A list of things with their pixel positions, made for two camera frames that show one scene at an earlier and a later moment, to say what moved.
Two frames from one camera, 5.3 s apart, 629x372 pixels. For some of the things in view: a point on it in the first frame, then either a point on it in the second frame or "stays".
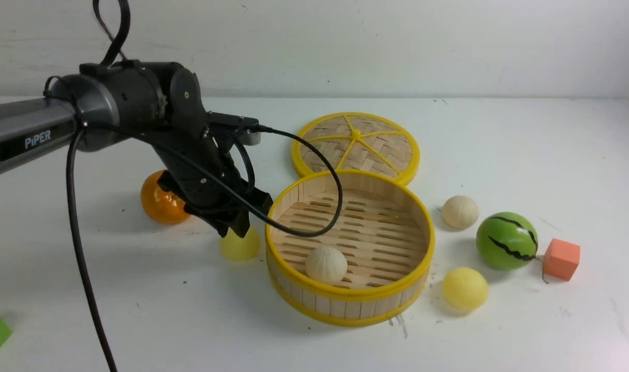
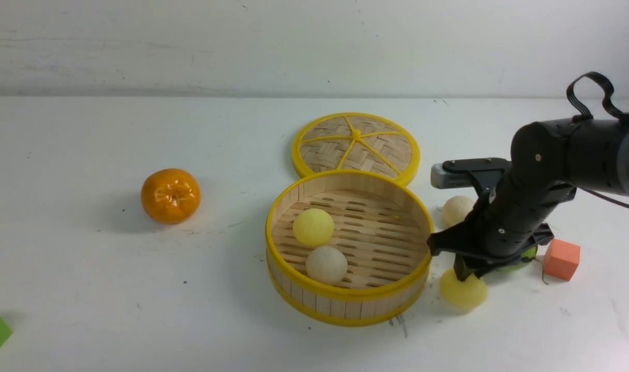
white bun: [460, 212] stays
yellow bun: [465, 288] stays
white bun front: [326, 264] stays
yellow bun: [234, 247] -> [313, 227]
